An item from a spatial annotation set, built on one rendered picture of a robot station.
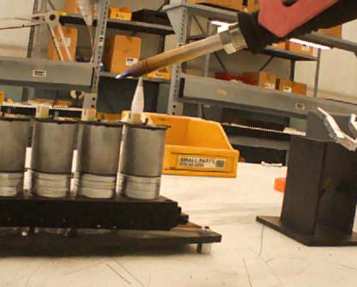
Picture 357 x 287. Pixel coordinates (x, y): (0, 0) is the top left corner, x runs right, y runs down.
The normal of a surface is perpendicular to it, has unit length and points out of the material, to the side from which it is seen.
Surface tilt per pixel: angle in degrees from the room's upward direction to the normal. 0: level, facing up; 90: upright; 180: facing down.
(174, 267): 0
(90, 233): 0
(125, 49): 86
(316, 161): 90
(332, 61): 90
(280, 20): 98
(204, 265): 0
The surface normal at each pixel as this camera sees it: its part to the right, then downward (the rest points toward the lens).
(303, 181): -0.94, -0.07
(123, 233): 0.11, -0.98
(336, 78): 0.39, 0.17
